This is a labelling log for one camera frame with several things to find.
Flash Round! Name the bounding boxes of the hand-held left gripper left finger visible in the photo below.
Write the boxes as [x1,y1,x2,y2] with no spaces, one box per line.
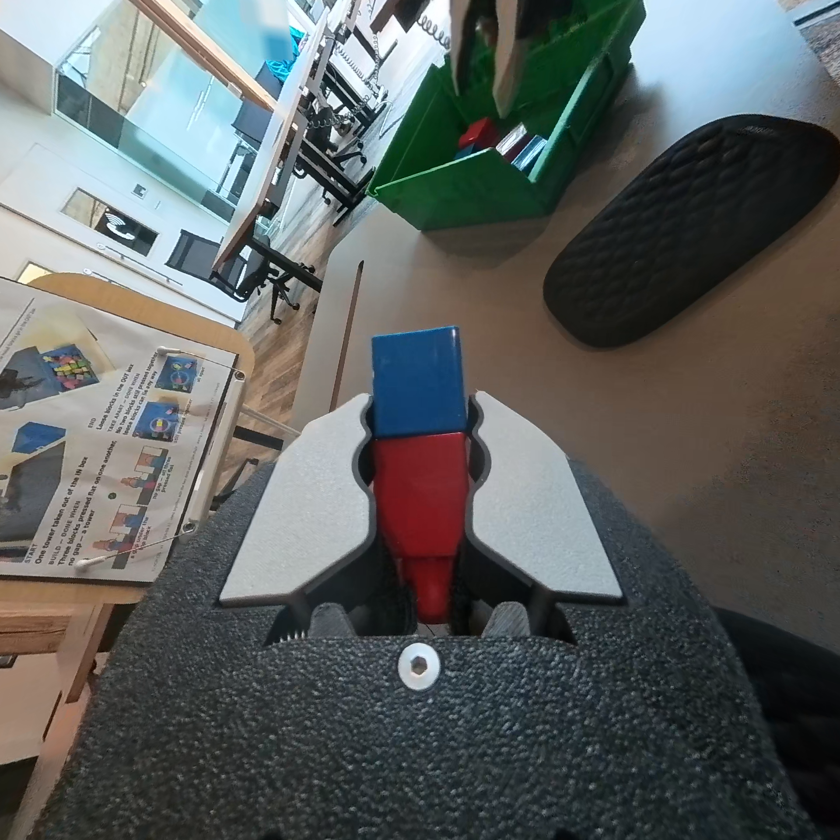
[217,392,382,608]

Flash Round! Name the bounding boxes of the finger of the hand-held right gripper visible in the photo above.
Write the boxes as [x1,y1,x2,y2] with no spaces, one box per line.
[449,0,492,93]
[492,13,534,119]

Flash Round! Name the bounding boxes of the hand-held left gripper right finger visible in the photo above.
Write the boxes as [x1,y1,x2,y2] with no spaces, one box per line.
[465,389,624,603]

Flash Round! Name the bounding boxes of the green plastic bin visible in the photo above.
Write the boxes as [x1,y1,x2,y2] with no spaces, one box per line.
[366,0,647,232]

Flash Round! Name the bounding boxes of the blue toy block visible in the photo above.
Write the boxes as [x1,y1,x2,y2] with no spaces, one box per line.
[512,134,549,173]
[371,326,470,439]

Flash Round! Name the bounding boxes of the long wooden desk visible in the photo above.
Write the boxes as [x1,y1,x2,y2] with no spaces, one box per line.
[210,0,395,296]

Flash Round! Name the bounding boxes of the instruction poster board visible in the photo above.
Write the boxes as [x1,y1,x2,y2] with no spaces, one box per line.
[0,272,257,608]

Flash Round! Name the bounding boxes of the laminated instruction sheet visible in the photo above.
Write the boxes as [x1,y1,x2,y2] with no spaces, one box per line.
[0,276,240,585]

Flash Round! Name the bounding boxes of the black office chair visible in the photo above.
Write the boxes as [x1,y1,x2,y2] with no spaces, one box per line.
[164,228,322,322]
[233,98,277,142]

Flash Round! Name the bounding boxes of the black textured mat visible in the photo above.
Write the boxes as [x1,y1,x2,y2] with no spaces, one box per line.
[543,115,840,350]

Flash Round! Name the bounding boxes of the black mouse pad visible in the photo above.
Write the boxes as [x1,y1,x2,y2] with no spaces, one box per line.
[715,607,840,840]

